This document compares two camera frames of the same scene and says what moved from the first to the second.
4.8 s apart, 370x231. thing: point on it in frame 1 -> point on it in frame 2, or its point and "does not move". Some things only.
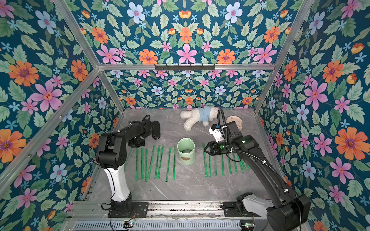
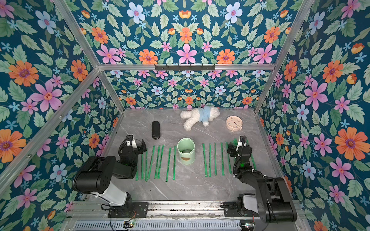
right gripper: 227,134 -> 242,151
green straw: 158,154 does not move
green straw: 204,160 does not move
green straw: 222,165 does not move
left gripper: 133,145 -> 138,148
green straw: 210,166 does not move
